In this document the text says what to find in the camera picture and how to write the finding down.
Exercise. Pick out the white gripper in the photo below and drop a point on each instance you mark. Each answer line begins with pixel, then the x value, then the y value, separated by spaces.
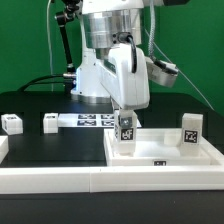
pixel 129 90

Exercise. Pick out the white square table top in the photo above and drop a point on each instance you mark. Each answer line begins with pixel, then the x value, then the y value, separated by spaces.
pixel 160 147

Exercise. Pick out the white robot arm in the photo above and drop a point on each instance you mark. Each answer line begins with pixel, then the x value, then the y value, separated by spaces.
pixel 105 24

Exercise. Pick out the white base marker plate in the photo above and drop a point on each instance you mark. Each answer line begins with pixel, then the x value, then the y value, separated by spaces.
pixel 85 120

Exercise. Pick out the white u-shaped obstacle fence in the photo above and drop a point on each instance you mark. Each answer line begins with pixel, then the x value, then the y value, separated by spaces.
pixel 111 179

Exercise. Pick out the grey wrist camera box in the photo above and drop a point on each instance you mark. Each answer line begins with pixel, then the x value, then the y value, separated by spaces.
pixel 161 72

